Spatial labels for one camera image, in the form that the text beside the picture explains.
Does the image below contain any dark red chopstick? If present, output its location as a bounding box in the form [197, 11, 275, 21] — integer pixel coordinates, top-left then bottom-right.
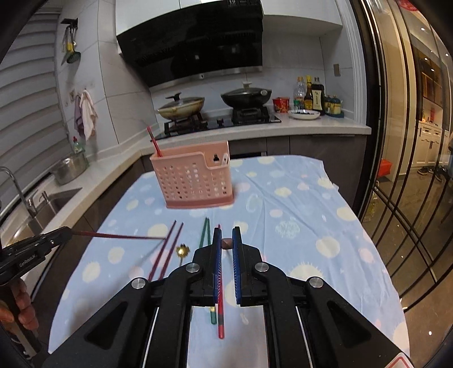
[72, 230, 166, 241]
[158, 222, 184, 280]
[148, 220, 177, 281]

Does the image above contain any bright red chopstick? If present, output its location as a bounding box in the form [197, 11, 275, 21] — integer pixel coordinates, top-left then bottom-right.
[216, 224, 226, 341]

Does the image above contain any dark brown chopstick gold band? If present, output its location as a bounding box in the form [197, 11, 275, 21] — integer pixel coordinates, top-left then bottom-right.
[221, 238, 233, 250]

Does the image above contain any green chopstick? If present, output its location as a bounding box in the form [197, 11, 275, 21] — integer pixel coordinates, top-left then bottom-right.
[198, 217, 209, 248]
[206, 218, 217, 325]

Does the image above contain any left hand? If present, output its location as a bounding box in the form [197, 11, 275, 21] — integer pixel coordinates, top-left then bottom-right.
[11, 278, 39, 330]

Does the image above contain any gold flower spoon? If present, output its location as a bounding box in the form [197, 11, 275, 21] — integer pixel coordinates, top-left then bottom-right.
[176, 244, 190, 265]

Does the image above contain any steel faucet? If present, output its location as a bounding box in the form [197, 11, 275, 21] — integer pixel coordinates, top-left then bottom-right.
[0, 166, 38, 218]

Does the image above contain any pink perforated utensil holder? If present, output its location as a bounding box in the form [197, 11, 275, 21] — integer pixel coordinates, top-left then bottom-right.
[150, 141, 234, 209]

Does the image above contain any blue planet pattern tablecloth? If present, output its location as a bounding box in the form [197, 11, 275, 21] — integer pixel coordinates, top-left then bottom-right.
[46, 156, 411, 367]

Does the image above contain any steel pot on counter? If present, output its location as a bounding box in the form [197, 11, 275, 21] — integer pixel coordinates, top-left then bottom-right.
[50, 152, 88, 185]

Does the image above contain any black gas stove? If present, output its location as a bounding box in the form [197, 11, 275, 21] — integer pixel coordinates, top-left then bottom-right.
[155, 106, 282, 140]

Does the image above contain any green dish soap bottle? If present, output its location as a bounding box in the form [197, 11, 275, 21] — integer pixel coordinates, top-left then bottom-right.
[73, 136, 84, 154]

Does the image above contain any beige wok with lid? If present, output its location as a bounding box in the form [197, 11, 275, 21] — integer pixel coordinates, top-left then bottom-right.
[157, 92, 205, 120]

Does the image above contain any black wok with lid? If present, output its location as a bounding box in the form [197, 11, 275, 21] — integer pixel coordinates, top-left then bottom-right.
[220, 81, 272, 110]

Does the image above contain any red instant noodle cup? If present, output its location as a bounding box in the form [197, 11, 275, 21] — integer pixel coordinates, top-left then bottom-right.
[273, 97, 290, 114]

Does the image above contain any white plate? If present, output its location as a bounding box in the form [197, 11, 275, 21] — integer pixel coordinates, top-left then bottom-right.
[288, 109, 320, 120]

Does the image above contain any purple hanging towel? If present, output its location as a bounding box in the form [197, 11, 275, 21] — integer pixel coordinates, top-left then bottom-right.
[74, 94, 85, 138]

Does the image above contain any amber sauce bottle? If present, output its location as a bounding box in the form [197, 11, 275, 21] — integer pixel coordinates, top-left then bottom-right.
[304, 75, 313, 110]

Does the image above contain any clear oil bottle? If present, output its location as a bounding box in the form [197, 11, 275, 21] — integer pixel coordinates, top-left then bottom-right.
[292, 76, 305, 110]

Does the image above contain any white hanging towel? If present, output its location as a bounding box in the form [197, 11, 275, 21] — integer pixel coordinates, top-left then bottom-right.
[79, 89, 97, 140]

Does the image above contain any seasoning jar set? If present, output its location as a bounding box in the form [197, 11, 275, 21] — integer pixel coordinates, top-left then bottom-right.
[324, 95, 344, 118]

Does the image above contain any dark soy sauce bottle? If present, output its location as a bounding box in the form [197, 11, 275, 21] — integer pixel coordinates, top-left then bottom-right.
[311, 77, 326, 116]

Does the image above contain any black range hood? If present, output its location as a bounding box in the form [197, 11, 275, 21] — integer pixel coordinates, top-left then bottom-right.
[117, 1, 263, 90]

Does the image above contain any green hanging ladle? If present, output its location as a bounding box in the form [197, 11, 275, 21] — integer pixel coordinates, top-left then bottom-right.
[61, 25, 81, 65]

